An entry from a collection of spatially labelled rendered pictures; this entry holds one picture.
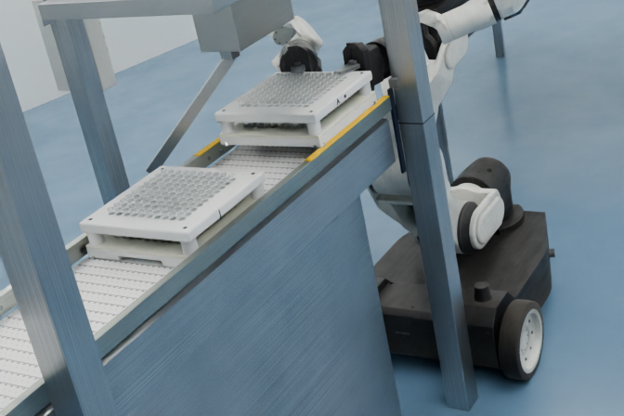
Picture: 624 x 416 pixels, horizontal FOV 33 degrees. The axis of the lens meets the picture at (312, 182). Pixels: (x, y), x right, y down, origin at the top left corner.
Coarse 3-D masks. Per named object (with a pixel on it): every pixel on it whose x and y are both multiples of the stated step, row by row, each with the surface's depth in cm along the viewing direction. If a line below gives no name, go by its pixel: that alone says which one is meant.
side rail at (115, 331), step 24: (336, 144) 209; (312, 168) 202; (288, 192) 195; (240, 216) 184; (264, 216) 189; (216, 240) 178; (192, 264) 172; (168, 288) 167; (144, 312) 163; (96, 336) 155; (120, 336) 158; (24, 408) 143
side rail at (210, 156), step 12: (216, 144) 221; (192, 156) 216; (204, 156) 218; (216, 156) 221; (72, 240) 189; (84, 240) 189; (72, 252) 187; (84, 252) 189; (72, 264) 187; (0, 300) 173; (12, 300) 176; (0, 312) 174
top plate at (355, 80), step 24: (288, 72) 232; (312, 72) 229; (360, 72) 222; (240, 96) 224; (336, 96) 211; (216, 120) 217; (240, 120) 214; (264, 120) 211; (288, 120) 207; (312, 120) 204
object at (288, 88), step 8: (280, 80) 225; (288, 80) 224; (296, 80) 225; (304, 80) 222; (312, 80) 221; (320, 80) 219; (328, 80) 218; (264, 88) 222; (272, 88) 221; (280, 88) 220; (288, 88) 219; (296, 88) 218; (304, 88) 217; (312, 88) 217; (256, 96) 218; (264, 96) 217; (272, 96) 217; (280, 96) 216; (288, 96) 215; (296, 96) 213; (304, 96) 212
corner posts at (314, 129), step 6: (366, 84) 221; (360, 90) 222; (366, 90) 222; (222, 126) 217; (228, 126) 217; (312, 126) 205; (318, 126) 206; (228, 132) 217; (312, 132) 206; (318, 132) 206
